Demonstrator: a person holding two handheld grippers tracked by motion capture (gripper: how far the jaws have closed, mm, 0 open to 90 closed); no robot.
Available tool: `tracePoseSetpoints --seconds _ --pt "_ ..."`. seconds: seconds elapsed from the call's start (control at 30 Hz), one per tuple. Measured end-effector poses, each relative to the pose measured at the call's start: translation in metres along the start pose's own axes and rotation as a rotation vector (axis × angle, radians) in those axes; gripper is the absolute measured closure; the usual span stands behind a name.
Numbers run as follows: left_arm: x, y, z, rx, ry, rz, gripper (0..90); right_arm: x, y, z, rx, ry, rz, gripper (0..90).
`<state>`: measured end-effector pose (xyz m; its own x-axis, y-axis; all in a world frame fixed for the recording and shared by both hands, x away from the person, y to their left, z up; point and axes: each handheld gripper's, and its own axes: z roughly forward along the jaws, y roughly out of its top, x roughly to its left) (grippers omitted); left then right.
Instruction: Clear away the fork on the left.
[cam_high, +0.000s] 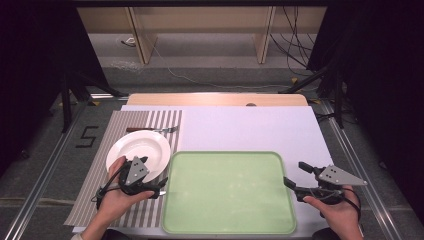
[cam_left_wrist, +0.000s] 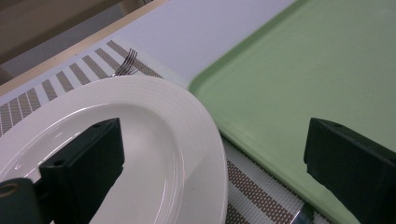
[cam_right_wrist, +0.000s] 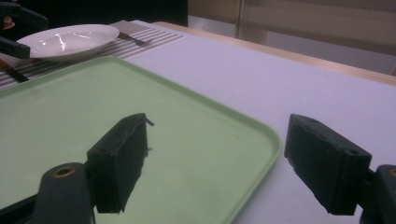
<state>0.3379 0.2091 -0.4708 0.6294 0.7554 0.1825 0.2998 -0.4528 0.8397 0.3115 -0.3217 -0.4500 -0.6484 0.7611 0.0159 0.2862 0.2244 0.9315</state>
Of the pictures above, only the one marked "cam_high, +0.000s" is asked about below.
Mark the person's left hand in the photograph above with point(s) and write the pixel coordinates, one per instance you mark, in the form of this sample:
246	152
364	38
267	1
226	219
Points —
115	198

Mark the light green tray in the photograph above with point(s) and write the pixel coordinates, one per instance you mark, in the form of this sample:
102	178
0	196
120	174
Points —
228	191

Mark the white table sheet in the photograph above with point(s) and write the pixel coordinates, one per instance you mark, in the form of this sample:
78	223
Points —
246	130

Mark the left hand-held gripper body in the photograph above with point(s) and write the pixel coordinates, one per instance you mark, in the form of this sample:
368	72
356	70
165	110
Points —
136	170

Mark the black metal stand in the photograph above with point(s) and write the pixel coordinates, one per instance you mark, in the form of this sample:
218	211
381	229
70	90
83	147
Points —
66	106
338	100

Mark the light wooden table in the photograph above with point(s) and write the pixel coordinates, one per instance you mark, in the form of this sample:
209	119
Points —
216	99

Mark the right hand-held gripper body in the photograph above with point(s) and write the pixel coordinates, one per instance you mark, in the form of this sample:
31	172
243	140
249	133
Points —
336	176

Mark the light wooden desk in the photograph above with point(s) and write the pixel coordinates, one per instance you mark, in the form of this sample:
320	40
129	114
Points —
200	20

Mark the metal floor rail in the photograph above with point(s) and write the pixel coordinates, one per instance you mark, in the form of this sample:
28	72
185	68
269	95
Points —
366	166
36	193

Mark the person's right hand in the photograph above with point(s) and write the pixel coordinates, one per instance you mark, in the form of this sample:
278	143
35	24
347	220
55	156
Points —
343	213

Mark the grey striped placemat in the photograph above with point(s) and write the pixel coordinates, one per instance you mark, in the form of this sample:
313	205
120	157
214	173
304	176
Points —
100	143

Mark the black curtain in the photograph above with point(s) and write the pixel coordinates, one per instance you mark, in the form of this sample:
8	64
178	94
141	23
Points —
383	83
36	66

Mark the white round plate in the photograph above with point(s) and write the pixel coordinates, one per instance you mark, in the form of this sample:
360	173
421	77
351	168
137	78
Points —
143	146

